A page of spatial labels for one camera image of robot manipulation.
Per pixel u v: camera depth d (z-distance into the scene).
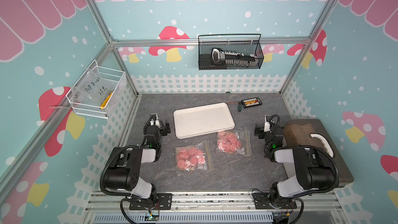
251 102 1.13
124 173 0.45
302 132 0.85
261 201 0.74
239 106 1.12
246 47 0.94
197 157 0.86
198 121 1.09
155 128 0.75
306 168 0.46
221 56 0.89
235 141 0.92
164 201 0.75
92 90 0.69
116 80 0.82
